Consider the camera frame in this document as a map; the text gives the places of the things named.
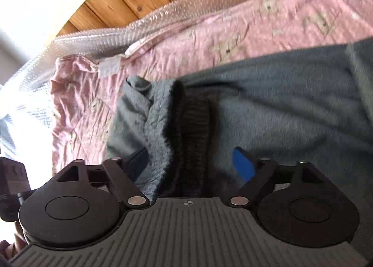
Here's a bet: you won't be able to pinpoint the white blanket label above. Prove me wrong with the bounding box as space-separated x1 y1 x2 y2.
97 57 123 79

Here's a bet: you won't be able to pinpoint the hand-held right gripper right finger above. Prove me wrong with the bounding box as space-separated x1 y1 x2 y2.
228 147 329 208

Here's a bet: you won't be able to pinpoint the clear bubble wrap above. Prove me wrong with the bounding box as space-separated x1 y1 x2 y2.
0 0 373 97

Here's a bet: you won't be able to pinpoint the pink printed blanket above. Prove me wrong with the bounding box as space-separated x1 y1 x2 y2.
49 0 373 176

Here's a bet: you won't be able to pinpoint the person's left forearm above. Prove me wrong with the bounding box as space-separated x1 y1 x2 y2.
0 221 29 261

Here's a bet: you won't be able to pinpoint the dark grey pants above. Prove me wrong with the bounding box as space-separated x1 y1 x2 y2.
106 37 373 259

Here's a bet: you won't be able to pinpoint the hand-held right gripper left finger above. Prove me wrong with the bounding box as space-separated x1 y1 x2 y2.
55 149 150 208

